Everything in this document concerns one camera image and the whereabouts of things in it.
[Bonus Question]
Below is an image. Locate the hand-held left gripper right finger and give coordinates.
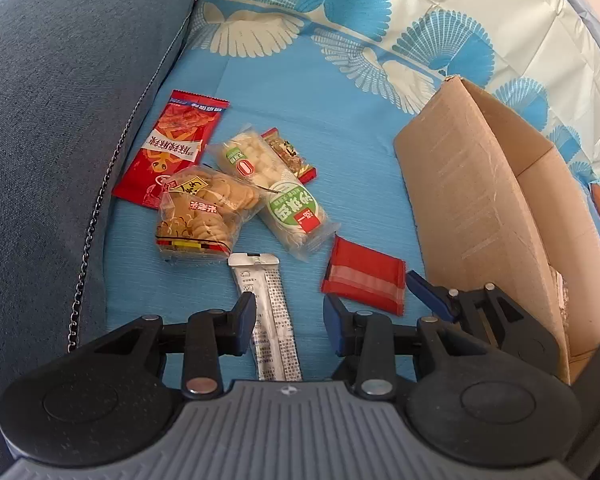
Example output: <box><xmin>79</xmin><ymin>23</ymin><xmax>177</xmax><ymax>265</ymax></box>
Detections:
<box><xmin>323</xmin><ymin>294</ymin><xmax>486</xmax><ymax>400</ymax></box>

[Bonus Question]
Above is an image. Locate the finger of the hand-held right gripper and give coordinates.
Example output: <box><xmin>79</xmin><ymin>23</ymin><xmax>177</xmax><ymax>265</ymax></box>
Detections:
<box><xmin>405</xmin><ymin>269</ymin><xmax>518</xmax><ymax>356</ymax></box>

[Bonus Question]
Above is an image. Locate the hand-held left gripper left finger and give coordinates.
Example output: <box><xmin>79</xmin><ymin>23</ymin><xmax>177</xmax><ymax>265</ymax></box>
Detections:
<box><xmin>80</xmin><ymin>291</ymin><xmax>257</xmax><ymax>400</ymax></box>

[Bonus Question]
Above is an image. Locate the white stick packet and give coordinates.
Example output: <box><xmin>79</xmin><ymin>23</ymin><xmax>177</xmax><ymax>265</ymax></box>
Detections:
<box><xmin>228</xmin><ymin>252</ymin><xmax>304</xmax><ymax>382</ymax></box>

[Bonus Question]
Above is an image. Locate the red wafer packet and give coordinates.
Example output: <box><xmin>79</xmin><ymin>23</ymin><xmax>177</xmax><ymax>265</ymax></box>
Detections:
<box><xmin>320</xmin><ymin>234</ymin><xmax>407</xmax><ymax>317</ymax></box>

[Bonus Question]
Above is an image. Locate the brown cardboard box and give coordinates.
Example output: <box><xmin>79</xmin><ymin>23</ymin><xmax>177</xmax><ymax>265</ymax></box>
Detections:
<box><xmin>394</xmin><ymin>75</ymin><xmax>600</xmax><ymax>386</ymax></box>

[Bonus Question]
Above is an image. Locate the clear packet green label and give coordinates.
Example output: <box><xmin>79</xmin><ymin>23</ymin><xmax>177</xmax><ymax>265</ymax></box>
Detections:
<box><xmin>257</xmin><ymin>177</ymin><xmax>340</xmax><ymax>263</ymax></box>

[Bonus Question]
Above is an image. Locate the clear cookie bag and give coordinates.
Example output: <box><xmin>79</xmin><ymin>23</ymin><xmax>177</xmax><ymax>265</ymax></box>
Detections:
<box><xmin>155</xmin><ymin>165</ymin><xmax>261</xmax><ymax>264</ymax></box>

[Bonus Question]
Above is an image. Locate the clear packet red oval label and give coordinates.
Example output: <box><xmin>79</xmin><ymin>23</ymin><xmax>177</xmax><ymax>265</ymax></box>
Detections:
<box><xmin>207</xmin><ymin>125</ymin><xmax>286</xmax><ymax>188</ymax></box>

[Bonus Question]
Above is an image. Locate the small red gold snack packet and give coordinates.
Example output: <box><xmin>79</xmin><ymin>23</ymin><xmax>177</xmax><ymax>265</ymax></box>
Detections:
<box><xmin>260</xmin><ymin>127</ymin><xmax>319</xmax><ymax>186</ymax></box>

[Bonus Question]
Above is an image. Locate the long red snack packet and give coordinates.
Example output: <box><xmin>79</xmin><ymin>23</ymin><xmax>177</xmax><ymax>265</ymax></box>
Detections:
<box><xmin>111</xmin><ymin>90</ymin><xmax>231</xmax><ymax>210</ymax></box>

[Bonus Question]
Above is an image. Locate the blue fan-print cloth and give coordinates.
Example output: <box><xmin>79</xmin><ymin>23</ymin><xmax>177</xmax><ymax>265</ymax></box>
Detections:
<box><xmin>105</xmin><ymin>0</ymin><xmax>600</xmax><ymax>382</ymax></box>

